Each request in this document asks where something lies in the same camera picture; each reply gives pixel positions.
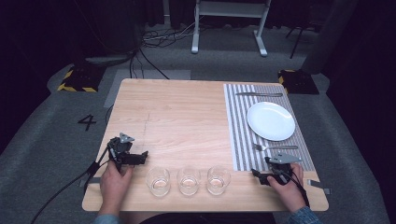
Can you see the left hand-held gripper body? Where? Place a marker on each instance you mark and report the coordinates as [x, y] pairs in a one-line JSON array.
[[124, 155]]

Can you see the white metal stand frame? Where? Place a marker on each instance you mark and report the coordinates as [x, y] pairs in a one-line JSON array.
[[229, 9]]

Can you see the silver fork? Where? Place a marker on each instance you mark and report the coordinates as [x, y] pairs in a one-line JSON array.
[[274, 147]]

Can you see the striped grey placemat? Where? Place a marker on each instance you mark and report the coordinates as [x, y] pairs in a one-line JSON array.
[[238, 130]]

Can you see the black yellow striped base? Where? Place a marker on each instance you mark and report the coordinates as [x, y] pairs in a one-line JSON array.
[[81, 79], [298, 81]]

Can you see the white round plate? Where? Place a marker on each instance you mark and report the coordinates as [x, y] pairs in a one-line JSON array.
[[271, 120]]

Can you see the person's right hand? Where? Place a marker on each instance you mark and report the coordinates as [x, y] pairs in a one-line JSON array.
[[289, 193]]

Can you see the clear drinking glass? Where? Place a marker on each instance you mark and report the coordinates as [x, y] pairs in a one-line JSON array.
[[218, 180], [158, 181], [188, 181]]

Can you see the black tripod stand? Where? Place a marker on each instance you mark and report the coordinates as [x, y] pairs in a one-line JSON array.
[[297, 37]]

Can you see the grey metal table bracket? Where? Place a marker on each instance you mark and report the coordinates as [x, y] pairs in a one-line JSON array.
[[319, 186]]

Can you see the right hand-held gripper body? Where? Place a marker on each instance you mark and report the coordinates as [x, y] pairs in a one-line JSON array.
[[281, 163]]

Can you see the silver table knife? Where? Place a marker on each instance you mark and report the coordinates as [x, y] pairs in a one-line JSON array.
[[258, 94]]

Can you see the person's left hand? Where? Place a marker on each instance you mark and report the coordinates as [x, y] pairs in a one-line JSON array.
[[113, 186]]

